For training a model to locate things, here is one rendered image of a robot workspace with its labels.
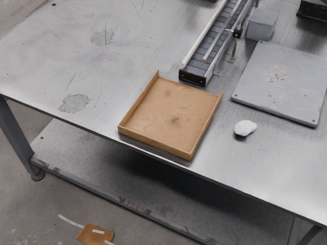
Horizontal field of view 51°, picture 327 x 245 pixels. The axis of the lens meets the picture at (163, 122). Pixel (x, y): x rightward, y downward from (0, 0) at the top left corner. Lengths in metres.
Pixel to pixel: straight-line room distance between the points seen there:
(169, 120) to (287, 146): 0.40
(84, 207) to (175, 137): 0.97
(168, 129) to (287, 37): 0.72
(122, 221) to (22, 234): 0.52
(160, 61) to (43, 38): 0.52
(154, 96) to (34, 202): 1.08
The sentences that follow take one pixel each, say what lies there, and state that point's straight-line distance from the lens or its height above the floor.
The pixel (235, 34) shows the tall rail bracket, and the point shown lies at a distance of 1.33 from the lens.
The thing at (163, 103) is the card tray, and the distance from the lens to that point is 1.22.
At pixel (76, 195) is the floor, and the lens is 2.01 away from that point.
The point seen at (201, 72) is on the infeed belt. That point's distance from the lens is 1.27.
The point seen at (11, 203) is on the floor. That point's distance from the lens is 2.10.
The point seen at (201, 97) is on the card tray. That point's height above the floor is 0.83.
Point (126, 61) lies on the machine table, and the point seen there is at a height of 0.83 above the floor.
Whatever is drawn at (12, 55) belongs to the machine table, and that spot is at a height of 0.83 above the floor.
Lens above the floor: 1.74
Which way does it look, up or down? 51 degrees down
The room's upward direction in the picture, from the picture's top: straight up
